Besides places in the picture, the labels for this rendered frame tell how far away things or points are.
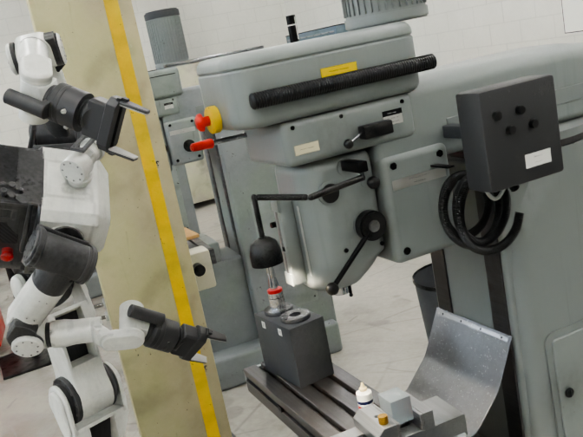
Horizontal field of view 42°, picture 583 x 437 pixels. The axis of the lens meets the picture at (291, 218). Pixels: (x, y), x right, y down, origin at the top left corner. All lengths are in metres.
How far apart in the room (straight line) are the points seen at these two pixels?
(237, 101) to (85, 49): 1.84
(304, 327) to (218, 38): 9.27
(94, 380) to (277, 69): 1.12
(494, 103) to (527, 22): 5.85
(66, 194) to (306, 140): 0.65
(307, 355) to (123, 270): 1.43
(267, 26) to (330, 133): 9.92
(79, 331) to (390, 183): 0.89
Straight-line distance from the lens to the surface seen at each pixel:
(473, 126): 1.60
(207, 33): 11.23
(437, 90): 1.83
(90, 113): 1.66
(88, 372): 2.29
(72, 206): 1.93
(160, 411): 3.69
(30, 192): 1.95
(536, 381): 2.05
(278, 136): 1.64
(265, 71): 1.59
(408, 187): 1.78
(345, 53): 1.68
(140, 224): 3.44
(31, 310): 1.96
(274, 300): 2.30
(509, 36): 7.63
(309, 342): 2.22
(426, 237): 1.82
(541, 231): 1.95
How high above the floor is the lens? 1.89
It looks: 13 degrees down
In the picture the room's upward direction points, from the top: 11 degrees counter-clockwise
